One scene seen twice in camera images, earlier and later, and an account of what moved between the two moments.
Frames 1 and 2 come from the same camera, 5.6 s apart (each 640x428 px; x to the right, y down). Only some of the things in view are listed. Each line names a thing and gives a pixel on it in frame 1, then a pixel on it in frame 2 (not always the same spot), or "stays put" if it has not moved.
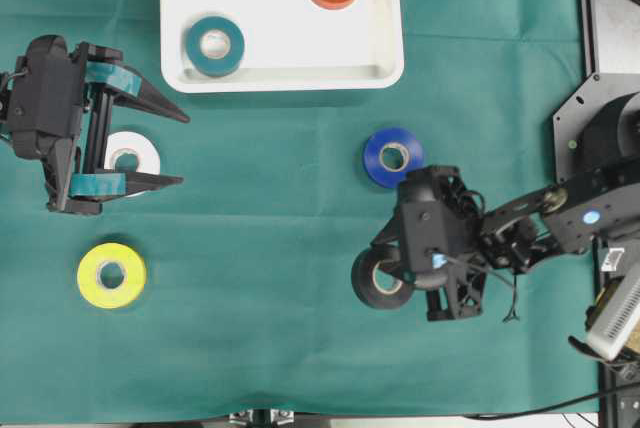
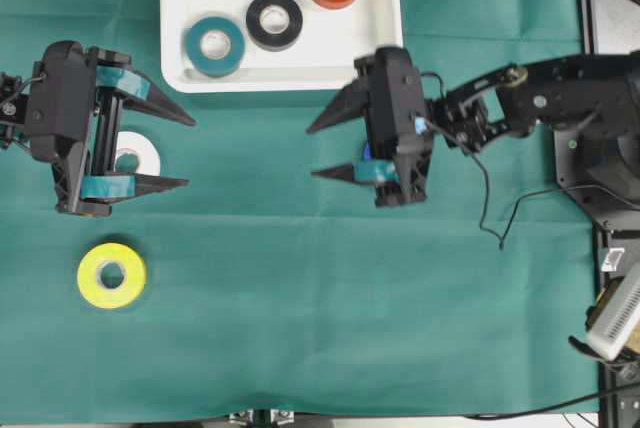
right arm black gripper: x=444 y=247 to x=392 y=93
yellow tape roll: x=89 y=275 stays put
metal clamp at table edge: x=262 y=418 stays put
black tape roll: x=365 y=289 to x=268 y=41
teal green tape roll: x=209 y=66 stays put
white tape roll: x=145 y=153 stays put
